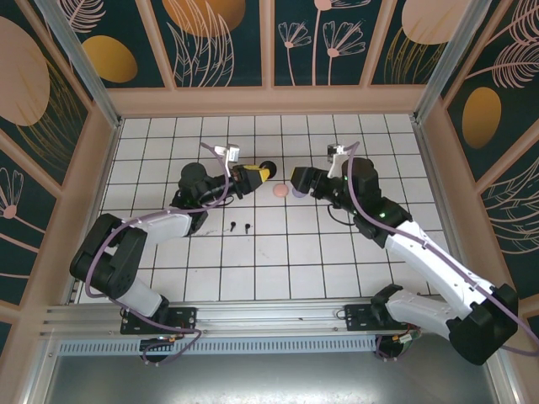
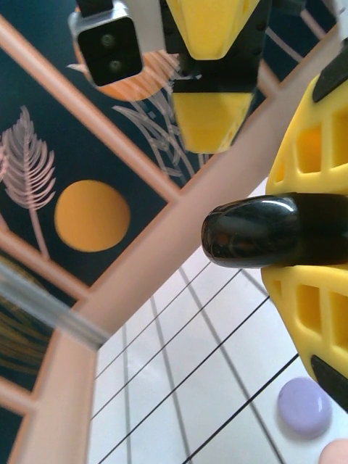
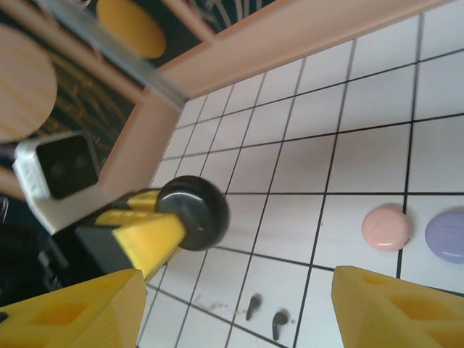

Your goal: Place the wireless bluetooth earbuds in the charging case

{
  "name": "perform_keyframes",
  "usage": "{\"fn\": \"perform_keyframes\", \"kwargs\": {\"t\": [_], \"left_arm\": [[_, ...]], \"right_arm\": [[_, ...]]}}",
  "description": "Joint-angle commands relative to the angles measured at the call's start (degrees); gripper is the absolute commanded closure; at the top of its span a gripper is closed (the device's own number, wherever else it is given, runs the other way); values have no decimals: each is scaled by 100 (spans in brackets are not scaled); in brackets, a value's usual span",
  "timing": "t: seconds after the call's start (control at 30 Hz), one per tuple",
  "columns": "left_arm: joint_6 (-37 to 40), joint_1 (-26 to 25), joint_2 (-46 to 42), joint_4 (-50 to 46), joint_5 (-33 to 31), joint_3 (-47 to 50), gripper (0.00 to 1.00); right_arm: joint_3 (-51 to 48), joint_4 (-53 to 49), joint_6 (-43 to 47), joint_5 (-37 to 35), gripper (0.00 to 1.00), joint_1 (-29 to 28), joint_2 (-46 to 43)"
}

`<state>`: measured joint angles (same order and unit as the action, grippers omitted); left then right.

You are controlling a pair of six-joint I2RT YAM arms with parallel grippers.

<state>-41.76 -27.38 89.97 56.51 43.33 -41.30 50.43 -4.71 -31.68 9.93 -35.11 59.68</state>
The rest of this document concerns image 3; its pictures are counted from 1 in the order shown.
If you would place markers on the purple earbud charging case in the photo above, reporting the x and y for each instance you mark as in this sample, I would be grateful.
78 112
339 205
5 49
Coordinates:
447 235

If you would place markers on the aluminium frame post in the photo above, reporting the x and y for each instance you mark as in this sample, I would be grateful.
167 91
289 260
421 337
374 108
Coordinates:
119 59

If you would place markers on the black earbud charging case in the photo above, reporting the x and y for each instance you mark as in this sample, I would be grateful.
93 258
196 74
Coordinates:
195 217

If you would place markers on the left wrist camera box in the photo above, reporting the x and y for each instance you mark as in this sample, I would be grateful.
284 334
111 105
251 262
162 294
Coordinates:
65 166

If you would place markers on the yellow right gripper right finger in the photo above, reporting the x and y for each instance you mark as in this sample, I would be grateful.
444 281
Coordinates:
398 319

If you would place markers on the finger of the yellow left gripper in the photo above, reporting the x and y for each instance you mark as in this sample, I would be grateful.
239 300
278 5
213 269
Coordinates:
137 203
148 239

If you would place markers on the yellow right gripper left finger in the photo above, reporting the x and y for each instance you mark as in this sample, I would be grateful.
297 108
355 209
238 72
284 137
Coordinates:
72 319

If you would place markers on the pink earbud charging case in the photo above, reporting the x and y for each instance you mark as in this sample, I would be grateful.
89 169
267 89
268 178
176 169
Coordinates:
387 227

